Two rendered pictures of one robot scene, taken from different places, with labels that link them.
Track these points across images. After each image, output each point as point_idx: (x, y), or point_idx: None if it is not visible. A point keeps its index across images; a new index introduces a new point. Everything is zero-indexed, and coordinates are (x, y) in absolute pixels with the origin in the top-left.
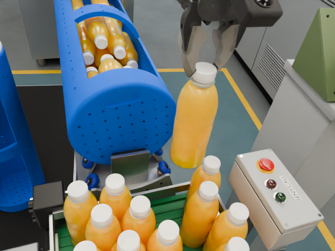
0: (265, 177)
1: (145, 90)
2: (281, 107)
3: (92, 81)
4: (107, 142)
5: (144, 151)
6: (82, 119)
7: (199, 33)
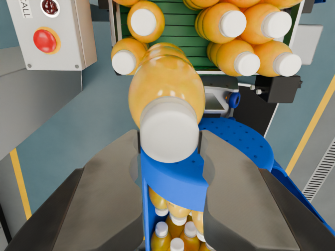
0: (54, 22)
1: (191, 174)
2: None
3: None
4: (222, 131)
5: None
6: (261, 152)
7: (248, 216)
